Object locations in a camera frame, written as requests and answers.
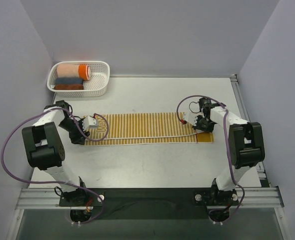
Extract white perforated plastic basket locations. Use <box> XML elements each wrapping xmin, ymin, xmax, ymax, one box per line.
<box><xmin>46</xmin><ymin>61</ymin><xmax>110</xmax><ymax>98</ymax></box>

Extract aluminium right side rail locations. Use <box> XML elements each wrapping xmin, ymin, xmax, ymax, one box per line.
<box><xmin>230</xmin><ymin>74</ymin><xmax>273</xmax><ymax>188</ymax></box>

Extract blue grey rolled towel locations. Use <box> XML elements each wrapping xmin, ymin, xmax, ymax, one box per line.
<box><xmin>55</xmin><ymin>77</ymin><xmax>84</xmax><ymax>85</ymax></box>

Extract aluminium rail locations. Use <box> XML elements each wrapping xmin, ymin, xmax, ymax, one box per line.
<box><xmin>15</xmin><ymin>187</ymin><xmax>284</xmax><ymax>210</ymax></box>
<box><xmin>230</xmin><ymin>74</ymin><xmax>273</xmax><ymax>188</ymax></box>

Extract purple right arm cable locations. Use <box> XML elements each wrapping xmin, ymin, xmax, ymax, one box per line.
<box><xmin>176</xmin><ymin>94</ymin><xmax>246</xmax><ymax>223</ymax></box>

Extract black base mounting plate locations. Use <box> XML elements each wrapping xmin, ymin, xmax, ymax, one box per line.
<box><xmin>54</xmin><ymin>186</ymin><xmax>239</xmax><ymax>224</ymax></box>

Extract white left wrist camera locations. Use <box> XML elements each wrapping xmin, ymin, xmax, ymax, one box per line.
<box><xmin>82</xmin><ymin>115</ymin><xmax>99</xmax><ymax>131</ymax></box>

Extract yellow white striped towel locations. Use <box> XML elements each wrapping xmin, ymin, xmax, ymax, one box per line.
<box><xmin>85</xmin><ymin>112</ymin><xmax>214</xmax><ymax>146</ymax></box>

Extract peach orange rolled towel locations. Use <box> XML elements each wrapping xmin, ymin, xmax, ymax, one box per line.
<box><xmin>56</xmin><ymin>63</ymin><xmax>92</xmax><ymax>81</ymax></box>

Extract aluminium front rail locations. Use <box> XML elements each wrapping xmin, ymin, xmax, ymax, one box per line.
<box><xmin>15</xmin><ymin>187</ymin><xmax>284</xmax><ymax>210</ymax></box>

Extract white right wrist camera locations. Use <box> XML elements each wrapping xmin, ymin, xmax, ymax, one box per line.
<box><xmin>180</xmin><ymin>112</ymin><xmax>203</xmax><ymax>127</ymax></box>

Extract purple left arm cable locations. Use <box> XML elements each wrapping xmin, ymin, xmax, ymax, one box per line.
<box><xmin>1</xmin><ymin>107</ymin><xmax>110</xmax><ymax>224</ymax></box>

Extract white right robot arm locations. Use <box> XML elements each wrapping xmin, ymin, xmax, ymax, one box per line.
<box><xmin>193</xmin><ymin>97</ymin><xmax>265</xmax><ymax>206</ymax></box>

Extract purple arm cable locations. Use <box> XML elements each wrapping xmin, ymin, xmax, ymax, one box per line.
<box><xmin>176</xmin><ymin>94</ymin><xmax>246</xmax><ymax>223</ymax></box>
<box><xmin>1</xmin><ymin>107</ymin><xmax>110</xmax><ymax>224</ymax></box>

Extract brown rolled towel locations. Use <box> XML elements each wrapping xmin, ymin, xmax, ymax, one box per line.
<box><xmin>54</xmin><ymin>84</ymin><xmax>84</xmax><ymax>91</ymax></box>

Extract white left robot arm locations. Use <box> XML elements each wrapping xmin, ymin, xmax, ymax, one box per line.
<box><xmin>21</xmin><ymin>100</ymin><xmax>90</xmax><ymax>206</ymax></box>

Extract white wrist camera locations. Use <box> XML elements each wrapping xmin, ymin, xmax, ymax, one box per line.
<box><xmin>180</xmin><ymin>112</ymin><xmax>203</xmax><ymax>127</ymax></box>
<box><xmin>82</xmin><ymin>115</ymin><xmax>99</xmax><ymax>131</ymax></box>

